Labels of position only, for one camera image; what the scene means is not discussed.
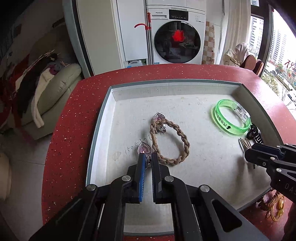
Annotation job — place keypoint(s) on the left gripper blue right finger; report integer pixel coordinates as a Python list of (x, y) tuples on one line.
[(165, 187)]

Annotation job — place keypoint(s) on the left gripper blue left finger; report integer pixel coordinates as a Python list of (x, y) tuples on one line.
[(129, 188)]

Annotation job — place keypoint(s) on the black hair claw clip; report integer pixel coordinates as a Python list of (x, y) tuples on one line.
[(254, 134)]

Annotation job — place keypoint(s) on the pink heart silver earring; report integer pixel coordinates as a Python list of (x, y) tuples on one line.
[(144, 147)]

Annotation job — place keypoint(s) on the beige thin hair clip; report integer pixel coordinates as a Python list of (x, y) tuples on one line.
[(244, 144)]

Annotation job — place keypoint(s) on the grey shallow tray box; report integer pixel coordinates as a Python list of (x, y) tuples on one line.
[(193, 147)]

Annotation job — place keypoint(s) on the green translucent bangle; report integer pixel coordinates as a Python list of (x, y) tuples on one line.
[(231, 117)]

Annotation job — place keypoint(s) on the brown round chair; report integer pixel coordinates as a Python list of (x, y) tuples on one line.
[(249, 63), (258, 67)]

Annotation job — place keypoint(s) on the beige leather sofa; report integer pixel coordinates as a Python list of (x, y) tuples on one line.
[(52, 101)]

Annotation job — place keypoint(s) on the white tall cabinet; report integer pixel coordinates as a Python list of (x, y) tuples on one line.
[(103, 36)]

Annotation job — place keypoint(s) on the white front-load washing machine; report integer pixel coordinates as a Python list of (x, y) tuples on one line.
[(178, 31)]

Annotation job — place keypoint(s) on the pile of clothes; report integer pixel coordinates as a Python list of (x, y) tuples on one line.
[(26, 83)]

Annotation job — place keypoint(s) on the red handled mop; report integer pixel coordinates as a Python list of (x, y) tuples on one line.
[(148, 30)]

